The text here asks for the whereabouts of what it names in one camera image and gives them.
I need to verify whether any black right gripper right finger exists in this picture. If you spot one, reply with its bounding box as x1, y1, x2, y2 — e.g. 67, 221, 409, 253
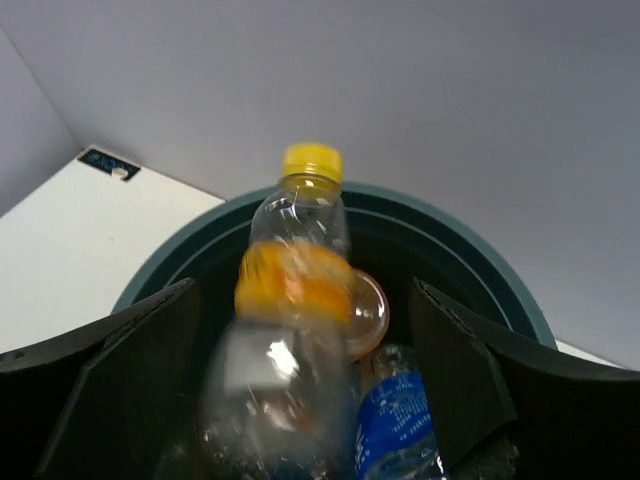
409, 281, 639, 479

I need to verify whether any dark green plastic bin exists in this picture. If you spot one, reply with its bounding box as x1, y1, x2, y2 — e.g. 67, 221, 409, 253
115, 183, 556, 479

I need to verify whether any blue label bottle white cap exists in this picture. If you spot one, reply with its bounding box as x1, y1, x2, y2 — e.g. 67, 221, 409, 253
355, 344, 448, 479

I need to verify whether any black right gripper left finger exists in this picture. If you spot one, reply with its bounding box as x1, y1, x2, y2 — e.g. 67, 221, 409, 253
1, 279, 200, 479

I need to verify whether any orange bottle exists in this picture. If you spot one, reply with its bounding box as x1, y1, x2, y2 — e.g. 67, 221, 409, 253
345, 269, 390, 360

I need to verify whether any clear bottle yellow cap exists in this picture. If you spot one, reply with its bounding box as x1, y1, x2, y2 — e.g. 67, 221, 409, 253
198, 143, 355, 479

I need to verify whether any blue table corner sticker left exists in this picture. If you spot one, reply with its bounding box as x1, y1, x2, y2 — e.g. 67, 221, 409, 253
76, 148, 141, 182

